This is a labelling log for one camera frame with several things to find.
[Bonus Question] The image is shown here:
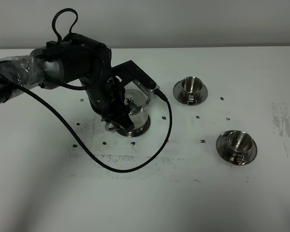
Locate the steel teacup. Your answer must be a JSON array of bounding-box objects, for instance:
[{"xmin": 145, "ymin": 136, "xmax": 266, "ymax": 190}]
[
  {"xmin": 226, "ymin": 130, "xmax": 253, "ymax": 163},
  {"xmin": 181, "ymin": 76, "xmax": 203, "ymax": 105}
]

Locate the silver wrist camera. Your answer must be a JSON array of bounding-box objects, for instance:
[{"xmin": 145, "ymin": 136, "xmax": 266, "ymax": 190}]
[{"xmin": 132, "ymin": 79, "xmax": 160, "ymax": 98}]

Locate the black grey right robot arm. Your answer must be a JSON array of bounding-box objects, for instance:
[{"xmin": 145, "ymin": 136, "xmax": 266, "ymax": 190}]
[{"xmin": 0, "ymin": 33, "xmax": 134, "ymax": 131}]

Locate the black camera usb cable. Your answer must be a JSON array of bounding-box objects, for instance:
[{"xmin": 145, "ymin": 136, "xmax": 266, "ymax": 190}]
[{"xmin": 4, "ymin": 82, "xmax": 173, "ymax": 173}]

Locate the steel teapot saucer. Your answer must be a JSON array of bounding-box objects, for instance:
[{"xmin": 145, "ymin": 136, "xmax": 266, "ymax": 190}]
[{"xmin": 117, "ymin": 117, "xmax": 151, "ymax": 137}]

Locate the stainless steel teapot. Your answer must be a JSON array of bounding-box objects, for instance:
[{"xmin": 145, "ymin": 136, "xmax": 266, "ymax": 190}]
[{"xmin": 105, "ymin": 89, "xmax": 150, "ymax": 132}]

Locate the far steel teacup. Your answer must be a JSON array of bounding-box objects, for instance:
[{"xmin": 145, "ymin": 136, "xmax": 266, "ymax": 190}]
[{"xmin": 181, "ymin": 76, "xmax": 203, "ymax": 105}]

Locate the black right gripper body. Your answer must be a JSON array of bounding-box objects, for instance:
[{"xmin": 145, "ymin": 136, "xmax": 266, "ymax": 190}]
[{"xmin": 86, "ymin": 75, "xmax": 134, "ymax": 131}]

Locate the near steel teacup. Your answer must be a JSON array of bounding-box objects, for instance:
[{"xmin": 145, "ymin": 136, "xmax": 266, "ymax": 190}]
[{"xmin": 226, "ymin": 130, "xmax": 253, "ymax": 163}]

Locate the near steel saucer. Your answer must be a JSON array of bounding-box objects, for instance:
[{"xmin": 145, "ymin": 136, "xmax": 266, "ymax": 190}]
[{"xmin": 216, "ymin": 130, "xmax": 258, "ymax": 166}]

